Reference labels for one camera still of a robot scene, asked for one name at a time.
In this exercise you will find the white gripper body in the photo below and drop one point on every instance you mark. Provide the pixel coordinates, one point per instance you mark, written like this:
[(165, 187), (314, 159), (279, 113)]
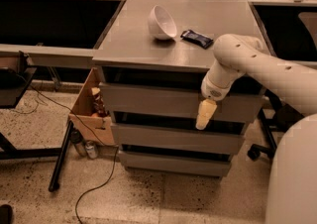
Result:
[(212, 91)]

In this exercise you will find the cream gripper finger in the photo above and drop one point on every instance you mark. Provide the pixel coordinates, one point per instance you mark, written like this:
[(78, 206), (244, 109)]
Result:
[(206, 110)]

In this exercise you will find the grey top drawer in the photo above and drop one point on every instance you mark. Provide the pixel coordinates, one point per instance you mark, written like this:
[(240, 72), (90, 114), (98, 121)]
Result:
[(172, 102)]

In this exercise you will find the grey drawer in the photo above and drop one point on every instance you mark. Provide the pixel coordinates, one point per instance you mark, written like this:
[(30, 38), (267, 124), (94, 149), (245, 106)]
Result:
[(176, 139), (172, 164), (172, 102)]

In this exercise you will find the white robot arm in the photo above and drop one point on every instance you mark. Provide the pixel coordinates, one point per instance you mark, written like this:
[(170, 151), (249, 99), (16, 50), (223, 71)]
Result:
[(292, 189)]

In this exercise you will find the grey bottom drawer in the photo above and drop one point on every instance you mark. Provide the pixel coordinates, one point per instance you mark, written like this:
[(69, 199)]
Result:
[(172, 164)]

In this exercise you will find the grey middle drawer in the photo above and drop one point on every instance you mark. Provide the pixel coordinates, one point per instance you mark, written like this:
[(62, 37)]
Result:
[(176, 139)]

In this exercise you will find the dark blue snack packet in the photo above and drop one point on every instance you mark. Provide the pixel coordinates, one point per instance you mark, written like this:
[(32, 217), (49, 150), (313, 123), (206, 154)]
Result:
[(197, 39)]

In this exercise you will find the black office chair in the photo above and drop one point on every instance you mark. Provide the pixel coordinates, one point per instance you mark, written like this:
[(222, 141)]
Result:
[(256, 150)]

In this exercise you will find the white bowl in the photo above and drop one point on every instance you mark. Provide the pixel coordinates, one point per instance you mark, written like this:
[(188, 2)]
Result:
[(161, 25)]

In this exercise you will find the bottle in cardboard box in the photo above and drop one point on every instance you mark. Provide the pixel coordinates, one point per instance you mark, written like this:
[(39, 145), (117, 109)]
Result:
[(98, 101)]

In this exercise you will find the cardboard box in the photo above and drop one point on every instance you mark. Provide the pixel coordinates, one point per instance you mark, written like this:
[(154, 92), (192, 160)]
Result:
[(84, 116)]

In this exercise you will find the silver can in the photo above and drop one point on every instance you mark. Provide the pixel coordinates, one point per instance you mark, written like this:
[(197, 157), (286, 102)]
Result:
[(91, 149)]

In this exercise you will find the dark spray can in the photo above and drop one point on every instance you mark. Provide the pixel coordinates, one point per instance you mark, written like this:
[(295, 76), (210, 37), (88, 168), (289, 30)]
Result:
[(77, 141)]

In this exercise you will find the grey metal rail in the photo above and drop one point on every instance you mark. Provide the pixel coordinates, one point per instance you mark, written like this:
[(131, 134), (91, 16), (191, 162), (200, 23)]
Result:
[(54, 56)]

